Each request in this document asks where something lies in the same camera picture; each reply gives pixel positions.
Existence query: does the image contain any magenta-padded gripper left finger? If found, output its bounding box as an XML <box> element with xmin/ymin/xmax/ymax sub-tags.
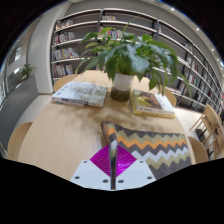
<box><xmin>70</xmin><ymin>144</ymin><xmax>112</xmax><ymax>191</ymax></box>

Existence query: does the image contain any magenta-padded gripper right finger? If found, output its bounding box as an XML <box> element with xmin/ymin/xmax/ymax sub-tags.
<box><xmin>116</xmin><ymin>144</ymin><xmax>157</xmax><ymax>191</ymax></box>

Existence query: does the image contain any zigzag striped towel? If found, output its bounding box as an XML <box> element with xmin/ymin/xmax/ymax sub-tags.
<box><xmin>100</xmin><ymin>120</ymin><xmax>193</xmax><ymax>191</ymax></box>

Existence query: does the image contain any yellow book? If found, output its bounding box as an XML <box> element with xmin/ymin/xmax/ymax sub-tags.
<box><xmin>130</xmin><ymin>88</ymin><xmax>177</xmax><ymax>120</ymax></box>

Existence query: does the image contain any white book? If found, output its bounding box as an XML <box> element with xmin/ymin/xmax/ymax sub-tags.
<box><xmin>50</xmin><ymin>81</ymin><xmax>109</xmax><ymax>108</ymax></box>

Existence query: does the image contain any green plant in white pot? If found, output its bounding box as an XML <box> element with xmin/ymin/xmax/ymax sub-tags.
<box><xmin>74</xmin><ymin>24</ymin><xmax>193</xmax><ymax>103</ymax></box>

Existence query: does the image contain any small green potted plant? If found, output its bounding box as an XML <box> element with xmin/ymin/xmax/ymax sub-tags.
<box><xmin>19</xmin><ymin>63</ymin><xmax>36</xmax><ymax>81</ymax></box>

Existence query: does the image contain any grey bookshelf unit with books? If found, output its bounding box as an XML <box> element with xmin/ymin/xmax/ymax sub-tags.
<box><xmin>49</xmin><ymin>8</ymin><xmax>224</xmax><ymax>114</ymax></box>

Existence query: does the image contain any group of ceiling lights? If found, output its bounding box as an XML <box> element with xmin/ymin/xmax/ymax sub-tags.
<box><xmin>169</xmin><ymin>6</ymin><xmax>224</xmax><ymax>68</ymax></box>

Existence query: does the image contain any wooden frame chair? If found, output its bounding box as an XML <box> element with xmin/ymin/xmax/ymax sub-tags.
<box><xmin>189</xmin><ymin>103</ymin><xmax>224</xmax><ymax>160</ymax></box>

